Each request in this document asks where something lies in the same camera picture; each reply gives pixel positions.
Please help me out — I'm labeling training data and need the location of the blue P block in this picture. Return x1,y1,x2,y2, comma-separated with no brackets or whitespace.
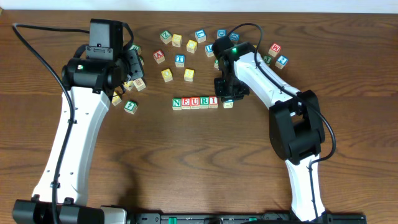
223,100,234,109

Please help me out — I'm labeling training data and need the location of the red I block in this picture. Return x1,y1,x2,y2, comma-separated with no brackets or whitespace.
209,96,218,108

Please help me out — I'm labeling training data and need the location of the green R block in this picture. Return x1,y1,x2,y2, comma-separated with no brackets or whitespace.
200,96,209,109

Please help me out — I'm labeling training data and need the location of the red U block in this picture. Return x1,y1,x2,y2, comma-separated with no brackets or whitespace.
190,97,200,110

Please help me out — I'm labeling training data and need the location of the red E block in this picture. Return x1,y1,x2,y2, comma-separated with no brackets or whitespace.
182,98,191,110

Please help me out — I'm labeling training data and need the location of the green N block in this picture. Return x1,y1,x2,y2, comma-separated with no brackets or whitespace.
172,98,182,110

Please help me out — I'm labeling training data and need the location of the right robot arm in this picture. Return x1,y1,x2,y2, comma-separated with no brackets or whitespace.
211,38,325,222

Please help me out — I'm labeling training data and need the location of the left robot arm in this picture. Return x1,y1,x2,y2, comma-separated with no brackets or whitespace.
12,47,144,223

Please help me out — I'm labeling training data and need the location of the green 7 block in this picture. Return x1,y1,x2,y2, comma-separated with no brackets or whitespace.
139,56,144,66

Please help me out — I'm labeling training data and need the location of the yellow K block left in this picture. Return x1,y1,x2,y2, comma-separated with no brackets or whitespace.
123,80,134,91

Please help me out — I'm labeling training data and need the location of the green J block left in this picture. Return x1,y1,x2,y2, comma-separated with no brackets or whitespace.
130,44,142,55

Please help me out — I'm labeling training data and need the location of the green j block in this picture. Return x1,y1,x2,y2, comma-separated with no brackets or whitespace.
263,55,272,66
130,44,142,55

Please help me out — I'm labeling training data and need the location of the plain pineapple block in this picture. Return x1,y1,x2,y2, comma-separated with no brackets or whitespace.
133,78,146,91

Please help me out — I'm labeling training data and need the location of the green B block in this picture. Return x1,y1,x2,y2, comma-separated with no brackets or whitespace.
214,59,219,69

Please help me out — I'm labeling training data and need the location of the red A block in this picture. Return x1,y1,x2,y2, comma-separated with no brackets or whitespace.
153,50,165,64

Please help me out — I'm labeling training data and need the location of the yellow G block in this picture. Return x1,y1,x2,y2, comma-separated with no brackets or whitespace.
111,91,122,106

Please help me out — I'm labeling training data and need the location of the blue L block middle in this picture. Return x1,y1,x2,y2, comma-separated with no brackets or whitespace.
205,44,214,57

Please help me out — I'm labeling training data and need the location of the blue l block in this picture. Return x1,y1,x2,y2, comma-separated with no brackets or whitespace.
205,44,214,57
195,29,206,43

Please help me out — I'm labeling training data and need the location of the yellow O block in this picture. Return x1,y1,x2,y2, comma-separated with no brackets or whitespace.
161,68,173,83

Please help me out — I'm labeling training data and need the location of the green 4 block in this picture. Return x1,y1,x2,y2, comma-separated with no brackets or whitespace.
124,100,137,114

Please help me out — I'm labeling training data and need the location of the green J block right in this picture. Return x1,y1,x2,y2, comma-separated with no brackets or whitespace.
263,55,272,66

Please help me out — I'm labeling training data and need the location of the green Z block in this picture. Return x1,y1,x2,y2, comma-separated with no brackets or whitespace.
160,30,172,45

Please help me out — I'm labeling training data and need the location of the blue D block right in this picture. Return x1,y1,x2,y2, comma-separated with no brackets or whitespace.
229,32,240,44

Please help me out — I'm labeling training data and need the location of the blue d block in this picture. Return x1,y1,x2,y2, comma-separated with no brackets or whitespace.
229,32,240,44
216,29,227,39

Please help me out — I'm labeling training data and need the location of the blue T block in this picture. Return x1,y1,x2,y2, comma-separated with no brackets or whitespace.
175,54,185,67

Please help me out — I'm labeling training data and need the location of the blue D block left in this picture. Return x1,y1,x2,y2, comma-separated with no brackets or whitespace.
216,29,227,39

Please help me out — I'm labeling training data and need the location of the yellow Q block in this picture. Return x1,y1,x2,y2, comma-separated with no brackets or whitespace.
187,40,198,54

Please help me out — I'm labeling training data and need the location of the yellow block top row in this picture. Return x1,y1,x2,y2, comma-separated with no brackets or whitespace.
172,34,182,47

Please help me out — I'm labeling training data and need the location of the blue L block top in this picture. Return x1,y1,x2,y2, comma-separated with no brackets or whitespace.
195,29,206,43

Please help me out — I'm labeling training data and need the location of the blue 2 block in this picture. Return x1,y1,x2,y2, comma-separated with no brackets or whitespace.
275,55,289,69

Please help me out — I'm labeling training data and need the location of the red M block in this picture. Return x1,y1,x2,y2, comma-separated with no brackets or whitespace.
268,43,282,57

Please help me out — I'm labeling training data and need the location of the right black cable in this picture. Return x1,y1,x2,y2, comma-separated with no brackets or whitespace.
226,22,337,222

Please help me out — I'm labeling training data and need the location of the black cable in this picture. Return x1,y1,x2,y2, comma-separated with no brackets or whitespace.
226,22,337,222
12,22,135,224

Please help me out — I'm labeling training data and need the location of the left black cable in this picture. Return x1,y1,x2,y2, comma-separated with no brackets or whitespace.
12,22,135,224

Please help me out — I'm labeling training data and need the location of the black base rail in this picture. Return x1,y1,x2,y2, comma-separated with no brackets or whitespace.
126,212,367,224

